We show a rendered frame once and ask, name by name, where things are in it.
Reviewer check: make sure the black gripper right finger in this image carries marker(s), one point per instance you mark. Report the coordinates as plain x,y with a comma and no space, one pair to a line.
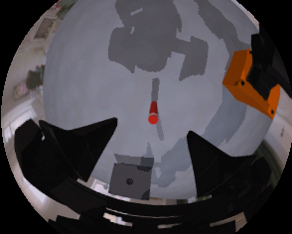
211,166

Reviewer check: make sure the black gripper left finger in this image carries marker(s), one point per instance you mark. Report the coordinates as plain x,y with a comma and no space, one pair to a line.
82,147

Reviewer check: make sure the dark red peg with white band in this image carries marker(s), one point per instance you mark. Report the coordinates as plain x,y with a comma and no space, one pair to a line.
152,116

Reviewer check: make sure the grey sloped panel with hole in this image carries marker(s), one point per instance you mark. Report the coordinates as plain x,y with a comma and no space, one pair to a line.
131,181

